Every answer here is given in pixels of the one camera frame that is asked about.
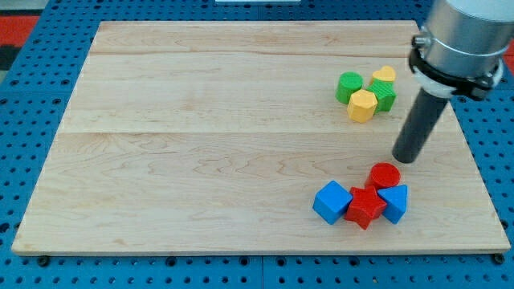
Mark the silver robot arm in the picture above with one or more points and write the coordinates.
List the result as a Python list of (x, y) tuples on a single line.
[(459, 47)]

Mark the wooden board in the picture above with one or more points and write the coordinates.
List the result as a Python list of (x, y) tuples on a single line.
[(212, 138)]

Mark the blue cube block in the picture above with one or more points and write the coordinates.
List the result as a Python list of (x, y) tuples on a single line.
[(331, 202)]

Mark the red star block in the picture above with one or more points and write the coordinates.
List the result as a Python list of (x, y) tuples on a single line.
[(365, 207)]

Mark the green star block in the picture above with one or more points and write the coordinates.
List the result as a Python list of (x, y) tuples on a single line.
[(385, 94)]

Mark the green cylinder block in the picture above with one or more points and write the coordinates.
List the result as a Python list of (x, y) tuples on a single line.
[(348, 83)]

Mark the yellow hexagon block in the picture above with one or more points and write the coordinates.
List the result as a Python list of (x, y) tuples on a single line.
[(362, 106)]

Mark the red cylinder block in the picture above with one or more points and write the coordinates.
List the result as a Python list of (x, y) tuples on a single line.
[(383, 175)]

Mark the blue triangle block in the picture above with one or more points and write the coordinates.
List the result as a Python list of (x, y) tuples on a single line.
[(396, 199)]

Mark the yellow heart block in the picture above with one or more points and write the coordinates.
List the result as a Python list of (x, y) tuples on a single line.
[(384, 74)]

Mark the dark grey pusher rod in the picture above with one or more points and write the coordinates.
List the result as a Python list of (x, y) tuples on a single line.
[(422, 118)]

